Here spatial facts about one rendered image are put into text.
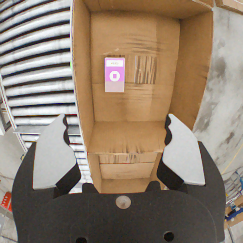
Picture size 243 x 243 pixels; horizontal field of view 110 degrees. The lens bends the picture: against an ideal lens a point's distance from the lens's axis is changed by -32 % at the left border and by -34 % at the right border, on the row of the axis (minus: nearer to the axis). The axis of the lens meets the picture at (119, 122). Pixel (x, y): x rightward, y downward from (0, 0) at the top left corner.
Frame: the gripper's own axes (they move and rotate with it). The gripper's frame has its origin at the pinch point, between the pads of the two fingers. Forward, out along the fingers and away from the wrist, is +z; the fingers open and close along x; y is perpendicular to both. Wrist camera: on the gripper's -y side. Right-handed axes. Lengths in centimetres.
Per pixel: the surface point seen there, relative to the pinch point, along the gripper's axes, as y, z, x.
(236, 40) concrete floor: -53, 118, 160
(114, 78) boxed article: 2.0, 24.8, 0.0
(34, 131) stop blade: 31, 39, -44
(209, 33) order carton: -13.5, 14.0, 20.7
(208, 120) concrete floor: 72, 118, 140
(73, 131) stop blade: 31, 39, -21
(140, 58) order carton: -3.9, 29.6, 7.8
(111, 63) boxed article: -2.3, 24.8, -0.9
